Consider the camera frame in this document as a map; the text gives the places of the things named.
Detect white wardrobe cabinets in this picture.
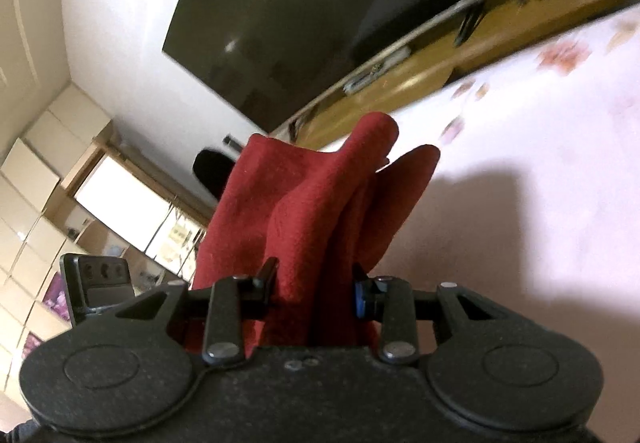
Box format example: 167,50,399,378
1,84,213,408

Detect black chair back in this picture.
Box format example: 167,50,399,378
192,149,235,201

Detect floral white bed sheet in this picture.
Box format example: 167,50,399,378
376,6,639,442

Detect red embellished knit sweater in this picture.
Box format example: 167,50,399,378
193,112,440,353

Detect large black curved television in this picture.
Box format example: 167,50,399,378
162,0,516,134

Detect grey remote in holder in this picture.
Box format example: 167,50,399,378
222,134,244,154

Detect wooden TV stand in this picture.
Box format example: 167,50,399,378
284,0,623,149

